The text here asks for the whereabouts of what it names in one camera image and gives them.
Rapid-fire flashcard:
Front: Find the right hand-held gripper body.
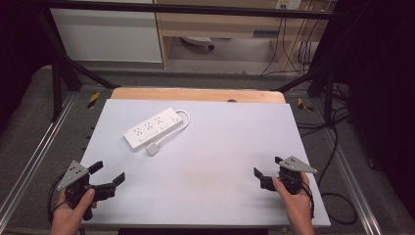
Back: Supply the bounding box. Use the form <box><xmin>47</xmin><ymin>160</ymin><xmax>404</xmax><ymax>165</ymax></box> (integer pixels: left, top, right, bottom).
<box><xmin>259</xmin><ymin>155</ymin><xmax>318</xmax><ymax>196</ymax></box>

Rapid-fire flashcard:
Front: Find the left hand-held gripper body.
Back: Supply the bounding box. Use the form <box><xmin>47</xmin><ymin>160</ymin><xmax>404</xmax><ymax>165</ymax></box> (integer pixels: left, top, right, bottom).
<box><xmin>57</xmin><ymin>160</ymin><xmax>116</xmax><ymax>221</ymax></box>

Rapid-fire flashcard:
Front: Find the person's right hand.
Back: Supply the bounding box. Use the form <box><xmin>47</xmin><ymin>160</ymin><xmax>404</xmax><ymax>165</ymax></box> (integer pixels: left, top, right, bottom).
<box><xmin>271</xmin><ymin>171</ymin><xmax>316</xmax><ymax>235</ymax></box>

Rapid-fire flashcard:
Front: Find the person's left hand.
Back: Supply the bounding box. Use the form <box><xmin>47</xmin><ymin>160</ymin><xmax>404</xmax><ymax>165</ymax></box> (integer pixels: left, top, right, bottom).
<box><xmin>49</xmin><ymin>188</ymin><xmax>99</xmax><ymax>235</ymax></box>

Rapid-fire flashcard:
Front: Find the white flat plug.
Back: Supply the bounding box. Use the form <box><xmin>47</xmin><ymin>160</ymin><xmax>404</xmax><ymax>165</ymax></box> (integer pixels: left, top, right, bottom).
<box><xmin>145</xmin><ymin>142</ymin><xmax>161</xmax><ymax>157</ymax></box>

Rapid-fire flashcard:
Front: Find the yellow black floor tape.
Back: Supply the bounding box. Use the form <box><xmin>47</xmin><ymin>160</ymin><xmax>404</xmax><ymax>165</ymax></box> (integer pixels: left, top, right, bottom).
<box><xmin>86</xmin><ymin>91</ymin><xmax>101</xmax><ymax>110</ymax></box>
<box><xmin>297</xmin><ymin>97</ymin><xmax>315</xmax><ymax>113</ymax></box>

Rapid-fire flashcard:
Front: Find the white power strip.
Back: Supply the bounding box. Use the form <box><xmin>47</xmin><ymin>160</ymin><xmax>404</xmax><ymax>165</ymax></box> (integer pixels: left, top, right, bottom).
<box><xmin>122</xmin><ymin>107</ymin><xmax>184</xmax><ymax>153</ymax></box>

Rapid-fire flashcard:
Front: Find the wooden table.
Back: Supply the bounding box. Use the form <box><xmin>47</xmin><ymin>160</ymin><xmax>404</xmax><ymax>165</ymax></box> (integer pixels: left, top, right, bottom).
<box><xmin>110</xmin><ymin>86</ymin><xmax>288</xmax><ymax>105</ymax></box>

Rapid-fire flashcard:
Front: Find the black curtain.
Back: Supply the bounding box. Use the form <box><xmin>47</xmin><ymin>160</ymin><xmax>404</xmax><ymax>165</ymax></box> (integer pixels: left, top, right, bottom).
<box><xmin>0</xmin><ymin>0</ymin><xmax>55</xmax><ymax>126</ymax></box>
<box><xmin>307</xmin><ymin>0</ymin><xmax>415</xmax><ymax>213</ymax></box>

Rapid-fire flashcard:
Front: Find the white cabinet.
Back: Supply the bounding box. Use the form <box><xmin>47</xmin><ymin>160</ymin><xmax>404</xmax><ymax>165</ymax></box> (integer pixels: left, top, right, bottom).
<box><xmin>49</xmin><ymin>0</ymin><xmax>163</xmax><ymax>64</ymax></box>

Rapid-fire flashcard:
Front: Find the grey power strip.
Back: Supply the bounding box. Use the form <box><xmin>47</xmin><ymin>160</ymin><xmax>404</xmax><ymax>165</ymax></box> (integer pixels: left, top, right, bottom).
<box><xmin>179</xmin><ymin>35</ymin><xmax>216</xmax><ymax>52</ymax></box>

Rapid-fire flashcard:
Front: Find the wooden desk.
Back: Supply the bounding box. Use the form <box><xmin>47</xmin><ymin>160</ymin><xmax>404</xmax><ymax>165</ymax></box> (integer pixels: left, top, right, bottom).
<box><xmin>152</xmin><ymin>0</ymin><xmax>331</xmax><ymax>71</ymax></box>

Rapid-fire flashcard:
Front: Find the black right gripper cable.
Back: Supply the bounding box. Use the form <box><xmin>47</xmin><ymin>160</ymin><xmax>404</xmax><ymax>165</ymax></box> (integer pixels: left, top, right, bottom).
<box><xmin>300</xmin><ymin>180</ymin><xmax>316</xmax><ymax>220</ymax></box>

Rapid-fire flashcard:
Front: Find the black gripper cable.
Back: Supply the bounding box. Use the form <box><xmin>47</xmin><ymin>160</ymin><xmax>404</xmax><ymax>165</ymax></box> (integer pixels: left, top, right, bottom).
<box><xmin>47</xmin><ymin>173</ymin><xmax>69</xmax><ymax>225</ymax></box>
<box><xmin>300</xmin><ymin>180</ymin><xmax>316</xmax><ymax>220</ymax></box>

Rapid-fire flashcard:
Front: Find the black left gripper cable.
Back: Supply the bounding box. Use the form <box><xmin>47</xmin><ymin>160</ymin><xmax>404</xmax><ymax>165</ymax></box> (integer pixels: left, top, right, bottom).
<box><xmin>47</xmin><ymin>173</ymin><xmax>69</xmax><ymax>225</ymax></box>

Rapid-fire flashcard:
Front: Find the aluminium floor rail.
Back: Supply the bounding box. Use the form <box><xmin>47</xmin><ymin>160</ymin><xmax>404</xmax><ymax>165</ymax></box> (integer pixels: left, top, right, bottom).
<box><xmin>321</xmin><ymin>128</ymin><xmax>384</xmax><ymax>235</ymax></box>
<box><xmin>0</xmin><ymin>92</ymin><xmax>79</xmax><ymax>219</ymax></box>

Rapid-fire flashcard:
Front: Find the black floor cable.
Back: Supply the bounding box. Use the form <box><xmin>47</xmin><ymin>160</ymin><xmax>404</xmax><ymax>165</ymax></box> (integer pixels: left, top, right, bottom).
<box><xmin>295</xmin><ymin>107</ymin><xmax>359</xmax><ymax>226</ymax></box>

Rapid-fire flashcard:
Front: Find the white power strip cable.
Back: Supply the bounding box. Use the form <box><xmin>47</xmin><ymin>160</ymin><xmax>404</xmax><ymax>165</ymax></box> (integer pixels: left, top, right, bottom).
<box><xmin>155</xmin><ymin>109</ymin><xmax>192</xmax><ymax>147</ymax></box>

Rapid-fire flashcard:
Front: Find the bundle of black cables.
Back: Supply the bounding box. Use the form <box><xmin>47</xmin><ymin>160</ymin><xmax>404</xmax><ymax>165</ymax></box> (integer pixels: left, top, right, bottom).
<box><xmin>259</xmin><ymin>9</ymin><xmax>326</xmax><ymax>78</ymax></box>

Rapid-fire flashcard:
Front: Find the white wall outlet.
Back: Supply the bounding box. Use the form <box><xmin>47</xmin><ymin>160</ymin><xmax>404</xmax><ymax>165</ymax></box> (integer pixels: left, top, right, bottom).
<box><xmin>274</xmin><ymin>0</ymin><xmax>303</xmax><ymax>11</ymax></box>

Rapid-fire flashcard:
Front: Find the black metal frame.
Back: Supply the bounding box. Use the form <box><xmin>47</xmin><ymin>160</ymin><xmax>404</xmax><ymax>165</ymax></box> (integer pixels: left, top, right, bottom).
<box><xmin>34</xmin><ymin>0</ymin><xmax>347</xmax><ymax>122</ymax></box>

